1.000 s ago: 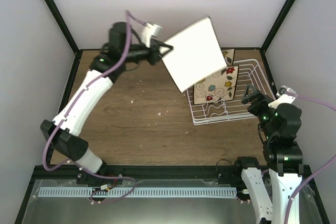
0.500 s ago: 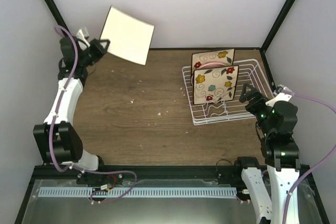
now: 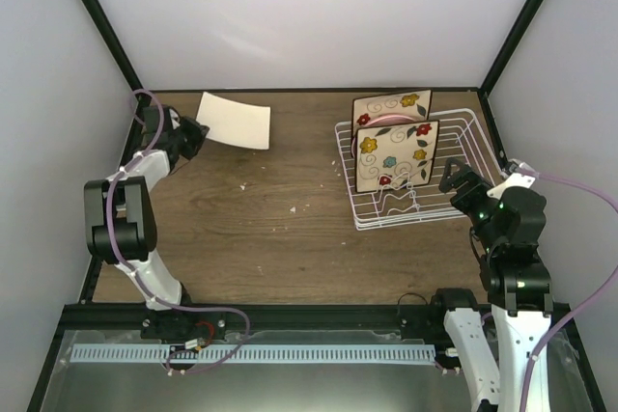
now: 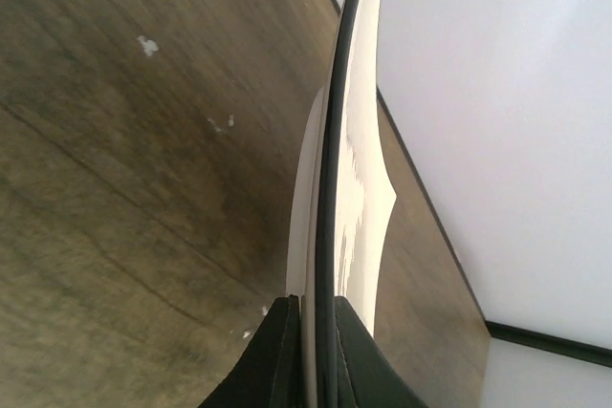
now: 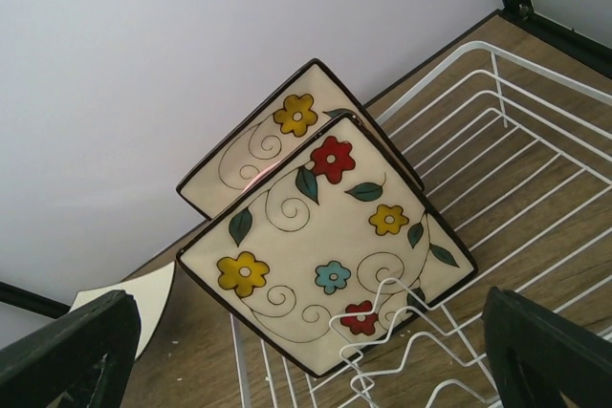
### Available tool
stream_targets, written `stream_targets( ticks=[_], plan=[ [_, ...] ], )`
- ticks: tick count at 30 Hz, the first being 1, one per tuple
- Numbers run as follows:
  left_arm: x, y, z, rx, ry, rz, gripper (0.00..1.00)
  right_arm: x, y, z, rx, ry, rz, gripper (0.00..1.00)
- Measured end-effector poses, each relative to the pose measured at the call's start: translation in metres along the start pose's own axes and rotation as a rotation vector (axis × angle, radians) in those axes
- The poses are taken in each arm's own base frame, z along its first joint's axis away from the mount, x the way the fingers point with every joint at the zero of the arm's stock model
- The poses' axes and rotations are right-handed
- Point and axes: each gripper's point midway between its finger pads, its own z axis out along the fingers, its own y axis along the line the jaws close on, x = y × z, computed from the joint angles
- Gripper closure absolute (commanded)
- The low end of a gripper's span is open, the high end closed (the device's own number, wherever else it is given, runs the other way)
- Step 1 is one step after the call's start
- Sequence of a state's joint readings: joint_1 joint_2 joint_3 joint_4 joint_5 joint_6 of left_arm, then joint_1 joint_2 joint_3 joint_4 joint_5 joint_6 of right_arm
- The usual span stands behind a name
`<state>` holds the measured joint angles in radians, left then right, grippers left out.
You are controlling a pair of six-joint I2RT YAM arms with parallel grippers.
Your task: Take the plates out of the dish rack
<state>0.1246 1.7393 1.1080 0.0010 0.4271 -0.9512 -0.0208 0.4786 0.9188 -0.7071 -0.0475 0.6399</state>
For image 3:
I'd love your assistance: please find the floral square plate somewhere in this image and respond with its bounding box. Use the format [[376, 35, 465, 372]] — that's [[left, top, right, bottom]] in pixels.
[[351, 90, 433, 129], [354, 120, 440, 193]]

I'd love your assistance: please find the plain white square plate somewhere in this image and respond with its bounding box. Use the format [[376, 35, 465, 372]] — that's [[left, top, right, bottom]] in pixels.
[[196, 93, 271, 151]]

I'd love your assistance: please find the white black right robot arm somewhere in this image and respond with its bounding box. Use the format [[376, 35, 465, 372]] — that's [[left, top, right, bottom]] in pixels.
[[429, 157, 553, 411]]

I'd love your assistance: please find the white slotted cable duct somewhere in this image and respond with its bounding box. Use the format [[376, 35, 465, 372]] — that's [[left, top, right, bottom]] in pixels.
[[70, 343, 435, 366]]

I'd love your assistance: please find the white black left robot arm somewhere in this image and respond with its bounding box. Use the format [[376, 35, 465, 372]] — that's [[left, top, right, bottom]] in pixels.
[[90, 106, 463, 339]]

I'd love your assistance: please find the floral square plate front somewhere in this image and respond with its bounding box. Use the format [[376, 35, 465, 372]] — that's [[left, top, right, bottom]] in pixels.
[[354, 120, 440, 193]]

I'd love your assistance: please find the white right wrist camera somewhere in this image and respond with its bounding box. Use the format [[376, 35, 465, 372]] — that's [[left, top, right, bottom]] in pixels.
[[487, 158, 537, 200]]

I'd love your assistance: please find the pink round plate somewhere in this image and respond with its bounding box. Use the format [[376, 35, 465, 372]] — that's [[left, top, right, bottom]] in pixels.
[[351, 114, 418, 158]]

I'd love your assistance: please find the white wire dish rack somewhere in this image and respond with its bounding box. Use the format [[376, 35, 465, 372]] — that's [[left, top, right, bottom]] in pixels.
[[334, 108, 500, 231]]

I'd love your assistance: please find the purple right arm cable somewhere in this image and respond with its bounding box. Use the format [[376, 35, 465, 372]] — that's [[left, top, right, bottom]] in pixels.
[[511, 160, 618, 412]]

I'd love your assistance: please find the black aluminium frame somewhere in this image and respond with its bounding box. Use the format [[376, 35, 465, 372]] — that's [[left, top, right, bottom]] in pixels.
[[26, 0, 607, 412]]

